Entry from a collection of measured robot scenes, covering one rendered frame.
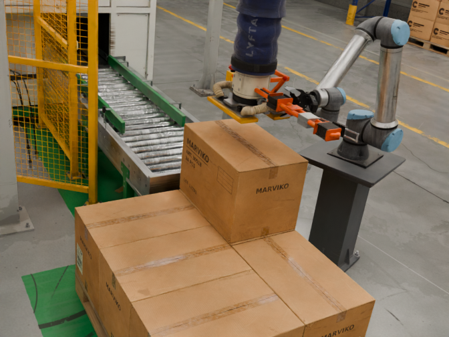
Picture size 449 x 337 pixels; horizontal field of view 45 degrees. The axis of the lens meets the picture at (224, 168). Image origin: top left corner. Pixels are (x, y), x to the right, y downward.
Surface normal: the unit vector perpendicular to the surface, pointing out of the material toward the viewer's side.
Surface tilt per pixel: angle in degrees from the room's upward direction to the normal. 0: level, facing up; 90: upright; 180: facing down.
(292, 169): 90
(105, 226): 0
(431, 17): 92
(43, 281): 0
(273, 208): 90
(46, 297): 0
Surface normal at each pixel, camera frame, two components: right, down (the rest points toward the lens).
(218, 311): 0.11, -0.89
